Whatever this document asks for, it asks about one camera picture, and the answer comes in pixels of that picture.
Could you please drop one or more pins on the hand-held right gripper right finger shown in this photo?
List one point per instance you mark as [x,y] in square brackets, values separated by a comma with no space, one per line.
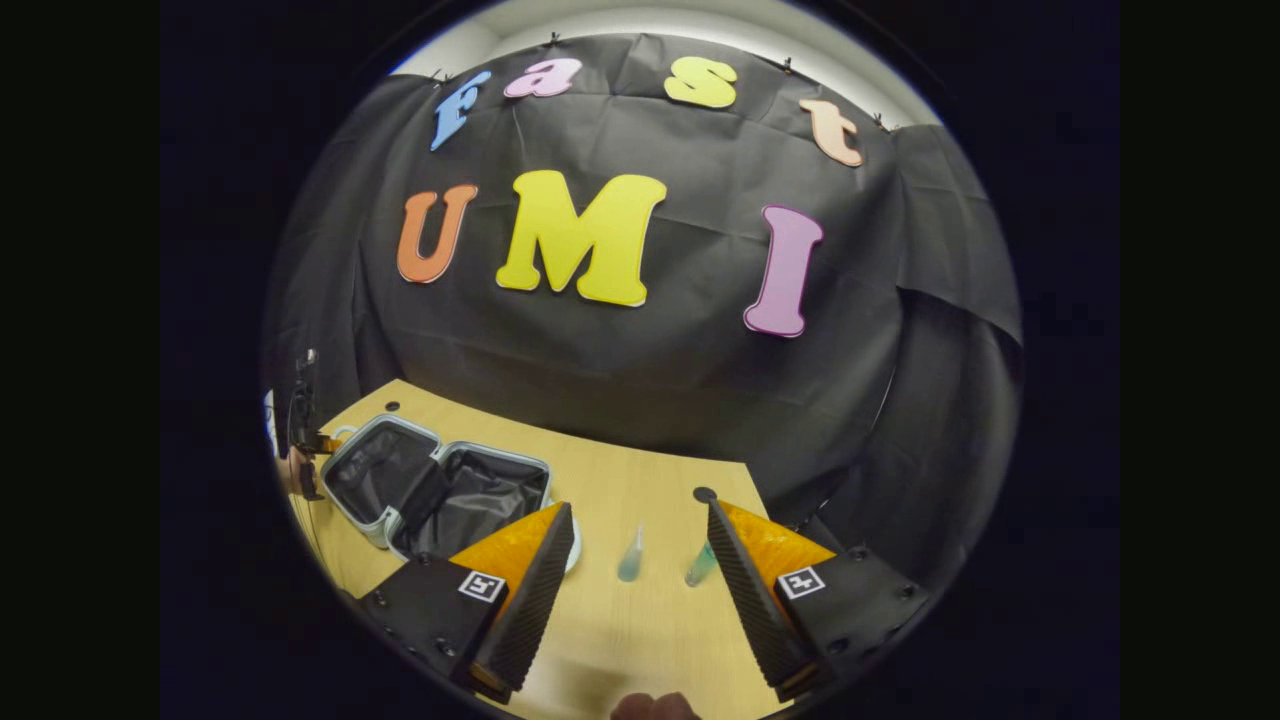
[750,610]

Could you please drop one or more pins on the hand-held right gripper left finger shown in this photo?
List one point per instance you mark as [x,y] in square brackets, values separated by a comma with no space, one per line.
[530,620]

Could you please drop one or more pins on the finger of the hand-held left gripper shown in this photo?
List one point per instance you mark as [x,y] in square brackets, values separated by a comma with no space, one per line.
[328,443]

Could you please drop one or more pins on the blue capped teal bottle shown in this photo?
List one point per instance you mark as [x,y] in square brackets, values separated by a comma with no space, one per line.
[699,567]

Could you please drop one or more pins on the small clear pointed bottle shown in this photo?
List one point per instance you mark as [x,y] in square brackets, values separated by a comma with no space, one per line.
[630,562]

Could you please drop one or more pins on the light blue suitcase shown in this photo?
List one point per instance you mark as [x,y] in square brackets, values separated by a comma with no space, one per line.
[470,495]

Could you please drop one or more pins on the black backdrop cloth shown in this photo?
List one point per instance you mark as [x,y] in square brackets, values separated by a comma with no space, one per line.
[650,360]

